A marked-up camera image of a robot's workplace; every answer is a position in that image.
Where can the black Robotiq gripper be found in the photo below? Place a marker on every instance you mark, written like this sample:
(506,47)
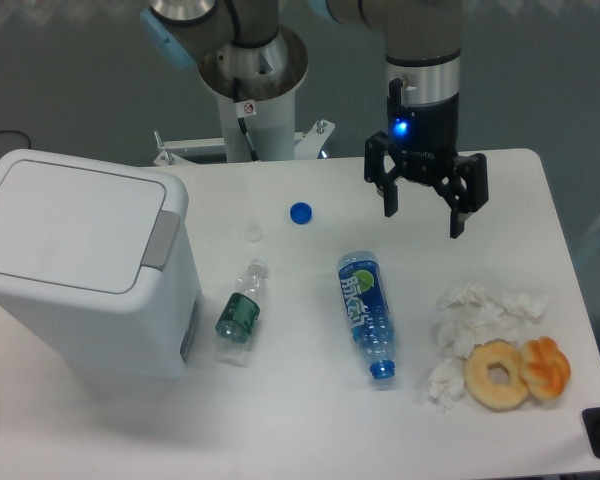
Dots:
(421,147)

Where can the white push-lid trash can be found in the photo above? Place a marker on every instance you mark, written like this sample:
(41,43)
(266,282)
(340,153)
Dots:
(96,261)

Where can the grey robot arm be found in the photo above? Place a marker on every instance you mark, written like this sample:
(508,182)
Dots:
(254,64)

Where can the blue bottle cap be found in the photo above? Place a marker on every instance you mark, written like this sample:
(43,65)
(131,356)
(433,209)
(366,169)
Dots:
(301,213)

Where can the blue plastic bottle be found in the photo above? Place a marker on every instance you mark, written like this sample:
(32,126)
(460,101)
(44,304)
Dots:
(366,308)

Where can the clear bottle cap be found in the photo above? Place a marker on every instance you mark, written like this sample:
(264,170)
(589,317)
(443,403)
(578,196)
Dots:
(253,234)

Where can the small crumpled white tissue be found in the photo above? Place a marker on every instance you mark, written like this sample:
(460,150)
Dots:
(446,384)

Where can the orange glazed bun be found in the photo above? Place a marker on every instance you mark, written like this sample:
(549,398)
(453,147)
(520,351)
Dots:
(544,368)

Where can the clear bottle green label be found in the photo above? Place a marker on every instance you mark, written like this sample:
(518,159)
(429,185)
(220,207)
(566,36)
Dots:
(237,322)

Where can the white metal base frame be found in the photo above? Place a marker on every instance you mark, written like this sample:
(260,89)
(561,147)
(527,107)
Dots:
(277,144)

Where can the plain ring donut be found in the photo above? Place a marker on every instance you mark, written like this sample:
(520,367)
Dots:
(491,374)

